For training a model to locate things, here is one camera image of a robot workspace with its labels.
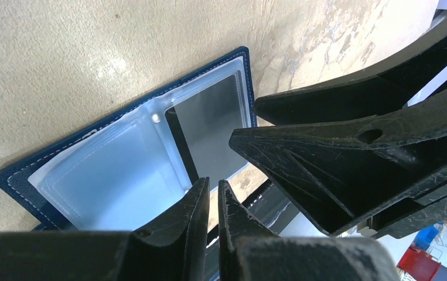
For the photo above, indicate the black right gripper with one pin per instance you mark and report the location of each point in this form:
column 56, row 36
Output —
column 388, row 173

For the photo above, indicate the dark grey credit card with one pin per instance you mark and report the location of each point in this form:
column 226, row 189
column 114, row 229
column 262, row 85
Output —
column 201, row 127

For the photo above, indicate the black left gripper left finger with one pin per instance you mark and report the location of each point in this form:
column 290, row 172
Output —
column 170, row 247

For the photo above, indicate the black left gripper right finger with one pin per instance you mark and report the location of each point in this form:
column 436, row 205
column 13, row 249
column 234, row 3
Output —
column 248, row 250

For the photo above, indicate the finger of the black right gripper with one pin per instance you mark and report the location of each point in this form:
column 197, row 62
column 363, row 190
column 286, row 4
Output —
column 375, row 90

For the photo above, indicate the navy blue card holder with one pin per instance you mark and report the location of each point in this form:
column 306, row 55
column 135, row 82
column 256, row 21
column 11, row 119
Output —
column 123, row 170

